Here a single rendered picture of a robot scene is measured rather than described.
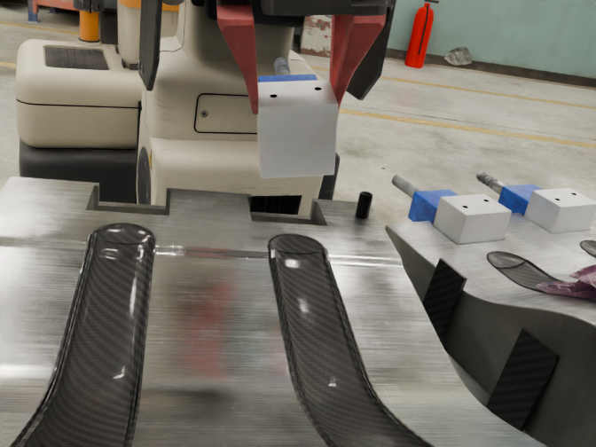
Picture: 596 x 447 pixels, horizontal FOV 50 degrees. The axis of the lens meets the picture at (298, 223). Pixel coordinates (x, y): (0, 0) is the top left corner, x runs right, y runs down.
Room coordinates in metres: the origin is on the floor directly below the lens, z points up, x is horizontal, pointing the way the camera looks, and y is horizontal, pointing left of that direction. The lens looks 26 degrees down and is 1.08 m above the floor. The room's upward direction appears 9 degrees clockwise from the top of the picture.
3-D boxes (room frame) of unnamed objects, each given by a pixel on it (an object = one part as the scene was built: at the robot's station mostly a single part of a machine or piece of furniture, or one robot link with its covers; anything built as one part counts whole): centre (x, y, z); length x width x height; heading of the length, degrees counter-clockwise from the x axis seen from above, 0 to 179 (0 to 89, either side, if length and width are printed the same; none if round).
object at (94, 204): (0.39, 0.12, 0.87); 0.05 x 0.05 x 0.04; 13
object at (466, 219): (0.55, -0.12, 0.86); 0.13 x 0.05 x 0.05; 30
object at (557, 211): (0.60, -0.22, 0.86); 0.13 x 0.05 x 0.05; 30
